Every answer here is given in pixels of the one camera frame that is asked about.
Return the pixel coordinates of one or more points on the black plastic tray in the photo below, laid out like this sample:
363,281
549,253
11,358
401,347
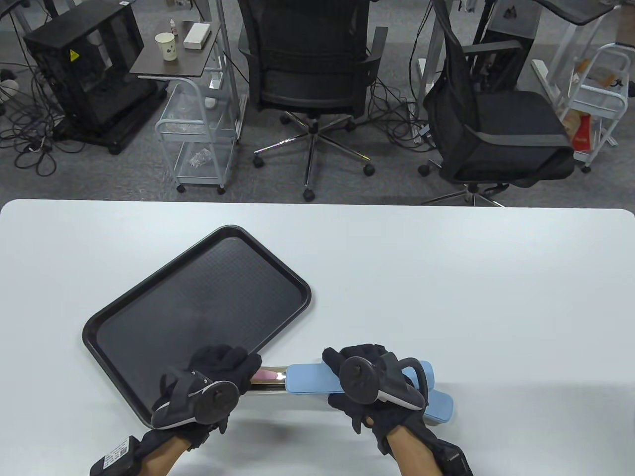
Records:
198,297

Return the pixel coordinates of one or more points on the brown paper bag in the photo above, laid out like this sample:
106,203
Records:
571,124

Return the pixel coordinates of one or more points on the white rectangular box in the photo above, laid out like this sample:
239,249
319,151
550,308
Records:
197,36

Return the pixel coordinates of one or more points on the black office chair grey armrests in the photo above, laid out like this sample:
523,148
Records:
506,124

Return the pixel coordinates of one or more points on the brown top side table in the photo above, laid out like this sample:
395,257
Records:
173,59

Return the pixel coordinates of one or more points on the black mesh office chair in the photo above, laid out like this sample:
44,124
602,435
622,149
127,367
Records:
307,84

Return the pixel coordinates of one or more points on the black computer case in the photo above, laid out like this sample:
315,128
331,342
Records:
99,84

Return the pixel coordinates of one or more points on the white desk frame foot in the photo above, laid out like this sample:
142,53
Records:
540,72

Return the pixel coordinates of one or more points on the red packet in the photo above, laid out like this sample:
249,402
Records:
581,134

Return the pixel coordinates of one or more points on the person's right hand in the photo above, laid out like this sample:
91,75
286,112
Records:
362,349

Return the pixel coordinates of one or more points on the white paper cup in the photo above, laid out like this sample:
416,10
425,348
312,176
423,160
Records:
166,47

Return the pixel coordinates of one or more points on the person's right forearm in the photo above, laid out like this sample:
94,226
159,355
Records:
412,456

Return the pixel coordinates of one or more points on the grey black computer tower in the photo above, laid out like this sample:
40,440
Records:
518,25

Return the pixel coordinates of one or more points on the small dropper bottle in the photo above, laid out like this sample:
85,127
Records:
173,29

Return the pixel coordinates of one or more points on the blue lunch box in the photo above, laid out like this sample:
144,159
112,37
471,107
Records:
312,379
441,406

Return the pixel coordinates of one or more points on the dark grey desktop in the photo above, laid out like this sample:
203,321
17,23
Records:
580,12

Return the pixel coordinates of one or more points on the clear plastic bag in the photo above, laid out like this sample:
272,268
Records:
200,158

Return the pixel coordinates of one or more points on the white metal basket cart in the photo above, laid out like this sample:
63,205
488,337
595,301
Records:
598,105

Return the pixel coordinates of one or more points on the person's left forearm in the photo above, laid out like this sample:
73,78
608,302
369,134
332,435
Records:
161,458

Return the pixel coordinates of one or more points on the black wrist camera unit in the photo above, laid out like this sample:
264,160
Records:
116,458
456,461

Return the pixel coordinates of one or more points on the person's left hand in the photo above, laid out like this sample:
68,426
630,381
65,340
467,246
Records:
223,362

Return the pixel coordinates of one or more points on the black white handheld controller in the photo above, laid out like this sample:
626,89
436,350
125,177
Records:
213,401
359,379

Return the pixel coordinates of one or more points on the white floor power strip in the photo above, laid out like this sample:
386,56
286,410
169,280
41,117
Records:
419,131

